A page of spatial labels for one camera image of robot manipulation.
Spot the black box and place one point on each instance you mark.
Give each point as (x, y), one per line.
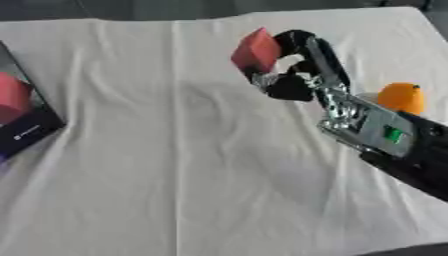
(26, 128)

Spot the red block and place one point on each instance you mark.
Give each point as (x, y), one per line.
(255, 51)

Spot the orange toy fruit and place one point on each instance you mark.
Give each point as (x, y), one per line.
(401, 97)

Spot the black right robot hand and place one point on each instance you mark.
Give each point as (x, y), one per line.
(290, 87)

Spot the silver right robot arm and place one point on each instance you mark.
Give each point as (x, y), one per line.
(379, 133)

